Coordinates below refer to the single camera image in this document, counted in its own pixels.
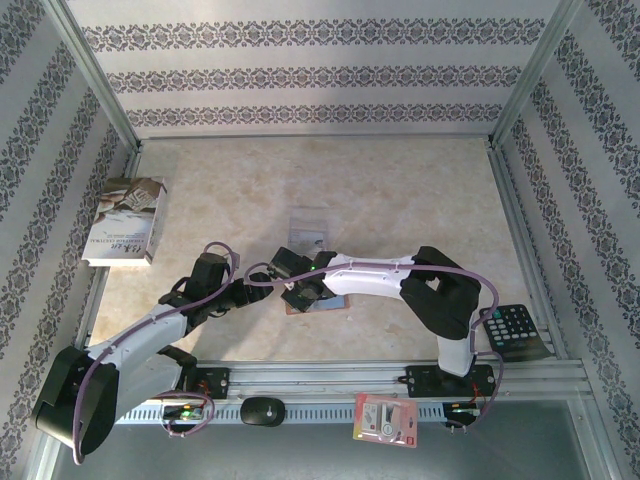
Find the silver VIP card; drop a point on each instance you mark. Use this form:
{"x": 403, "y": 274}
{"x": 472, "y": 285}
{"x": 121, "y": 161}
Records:
{"x": 305, "y": 239}
{"x": 334, "y": 303}

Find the pink leather card holder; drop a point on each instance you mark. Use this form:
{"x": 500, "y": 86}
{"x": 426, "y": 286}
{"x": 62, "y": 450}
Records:
{"x": 346, "y": 304}

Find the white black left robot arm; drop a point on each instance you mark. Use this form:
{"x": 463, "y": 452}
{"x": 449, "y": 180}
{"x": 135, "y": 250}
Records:
{"x": 145, "y": 332}

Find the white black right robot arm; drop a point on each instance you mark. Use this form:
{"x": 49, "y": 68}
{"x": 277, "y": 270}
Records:
{"x": 365, "y": 277}

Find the clear plastic bag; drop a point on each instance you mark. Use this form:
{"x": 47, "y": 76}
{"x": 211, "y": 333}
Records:
{"x": 307, "y": 220}

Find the white paperback book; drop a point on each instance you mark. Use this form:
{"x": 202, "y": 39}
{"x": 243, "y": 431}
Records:
{"x": 125, "y": 220}

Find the black computer mouse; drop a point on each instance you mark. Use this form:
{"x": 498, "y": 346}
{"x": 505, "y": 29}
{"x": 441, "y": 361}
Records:
{"x": 262, "y": 411}

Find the green circuit board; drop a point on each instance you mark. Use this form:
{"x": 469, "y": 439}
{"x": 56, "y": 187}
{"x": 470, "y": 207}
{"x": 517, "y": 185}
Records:
{"x": 185, "y": 413}

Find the red USB drive blister pack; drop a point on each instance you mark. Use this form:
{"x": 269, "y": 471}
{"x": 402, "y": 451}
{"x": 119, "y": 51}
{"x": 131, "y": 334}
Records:
{"x": 385, "y": 420}

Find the grey metal plate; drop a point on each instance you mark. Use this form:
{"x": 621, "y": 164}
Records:
{"x": 320, "y": 455}

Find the black remote control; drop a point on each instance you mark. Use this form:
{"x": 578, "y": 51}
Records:
{"x": 515, "y": 325}

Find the aluminium mounting rail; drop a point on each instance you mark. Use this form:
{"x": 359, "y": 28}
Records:
{"x": 320, "y": 375}

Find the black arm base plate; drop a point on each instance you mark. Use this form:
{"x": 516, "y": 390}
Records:
{"x": 217, "y": 382}
{"x": 422, "y": 380}

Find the aluminium frame side rail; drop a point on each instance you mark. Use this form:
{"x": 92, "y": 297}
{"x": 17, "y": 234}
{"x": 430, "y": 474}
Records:
{"x": 520, "y": 225}
{"x": 131, "y": 162}

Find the aluminium frame back rail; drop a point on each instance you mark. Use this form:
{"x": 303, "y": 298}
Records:
{"x": 315, "y": 136}

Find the aluminium frame post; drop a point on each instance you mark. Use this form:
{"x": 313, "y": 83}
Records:
{"x": 533, "y": 75}
{"x": 95, "y": 75}

